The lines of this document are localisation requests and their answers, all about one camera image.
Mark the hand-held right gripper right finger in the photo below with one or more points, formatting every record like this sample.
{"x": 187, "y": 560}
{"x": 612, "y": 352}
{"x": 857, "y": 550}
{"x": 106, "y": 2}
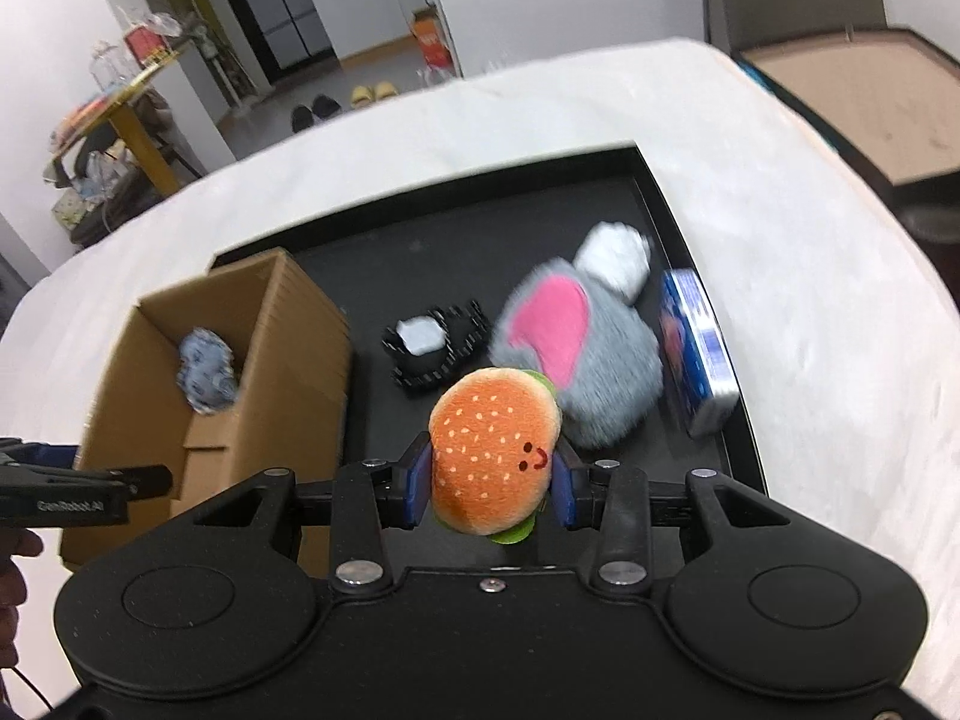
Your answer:
{"x": 564, "y": 496}

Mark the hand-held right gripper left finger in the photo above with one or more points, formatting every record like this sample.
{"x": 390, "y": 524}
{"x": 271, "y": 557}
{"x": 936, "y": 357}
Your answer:
{"x": 417, "y": 486}

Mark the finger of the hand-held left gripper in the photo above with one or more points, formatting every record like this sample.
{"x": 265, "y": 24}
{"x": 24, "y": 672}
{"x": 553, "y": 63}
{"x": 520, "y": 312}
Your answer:
{"x": 52, "y": 457}
{"x": 82, "y": 487}

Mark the hamburger plush toy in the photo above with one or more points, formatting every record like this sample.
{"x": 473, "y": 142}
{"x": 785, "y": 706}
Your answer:
{"x": 487, "y": 450}

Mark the black cloth with white label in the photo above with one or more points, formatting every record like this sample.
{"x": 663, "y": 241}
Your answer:
{"x": 427, "y": 371}

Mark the grey elephant plush toy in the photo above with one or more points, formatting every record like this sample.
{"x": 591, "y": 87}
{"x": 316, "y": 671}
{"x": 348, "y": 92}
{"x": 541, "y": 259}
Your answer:
{"x": 607, "y": 367}

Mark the brown cardboard box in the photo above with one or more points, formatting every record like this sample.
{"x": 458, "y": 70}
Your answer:
{"x": 292, "y": 360}

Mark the black tray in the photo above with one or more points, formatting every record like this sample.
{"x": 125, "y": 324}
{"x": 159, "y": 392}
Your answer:
{"x": 390, "y": 277}

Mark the person's left hand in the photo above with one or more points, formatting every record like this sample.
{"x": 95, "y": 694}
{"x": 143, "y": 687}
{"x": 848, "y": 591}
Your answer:
{"x": 10, "y": 585}

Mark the blue rectangular packet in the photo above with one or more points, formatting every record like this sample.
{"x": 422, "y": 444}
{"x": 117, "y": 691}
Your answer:
{"x": 690, "y": 345}

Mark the patterned tissue box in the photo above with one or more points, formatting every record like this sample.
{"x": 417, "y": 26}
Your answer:
{"x": 69, "y": 214}

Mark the round gold-rimmed table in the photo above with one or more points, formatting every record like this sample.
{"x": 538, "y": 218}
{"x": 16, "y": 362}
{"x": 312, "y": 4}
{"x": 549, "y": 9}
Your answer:
{"x": 139, "y": 131}

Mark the black slipper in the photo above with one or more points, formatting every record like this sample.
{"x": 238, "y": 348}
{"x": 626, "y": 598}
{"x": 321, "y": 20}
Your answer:
{"x": 327, "y": 106}
{"x": 302, "y": 118}

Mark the clear glass jar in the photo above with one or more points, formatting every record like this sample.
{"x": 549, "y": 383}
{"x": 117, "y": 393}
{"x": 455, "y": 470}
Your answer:
{"x": 106, "y": 67}

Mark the yellow slipper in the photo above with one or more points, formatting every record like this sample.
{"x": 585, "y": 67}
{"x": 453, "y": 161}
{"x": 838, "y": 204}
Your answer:
{"x": 385, "y": 90}
{"x": 362, "y": 95}

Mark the red box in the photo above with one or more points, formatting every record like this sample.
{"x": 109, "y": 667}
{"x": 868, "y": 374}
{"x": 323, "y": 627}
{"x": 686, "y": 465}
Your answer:
{"x": 139, "y": 40}

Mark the orange cardboard box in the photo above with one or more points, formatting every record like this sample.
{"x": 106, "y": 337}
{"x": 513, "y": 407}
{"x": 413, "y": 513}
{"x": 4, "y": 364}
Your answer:
{"x": 430, "y": 37}

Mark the white cabinet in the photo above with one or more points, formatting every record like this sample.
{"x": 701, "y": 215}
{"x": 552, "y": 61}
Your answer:
{"x": 360, "y": 0}

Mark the dark grey cabinet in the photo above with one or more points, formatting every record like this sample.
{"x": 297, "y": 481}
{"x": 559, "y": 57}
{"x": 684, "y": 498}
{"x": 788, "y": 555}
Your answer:
{"x": 285, "y": 7}

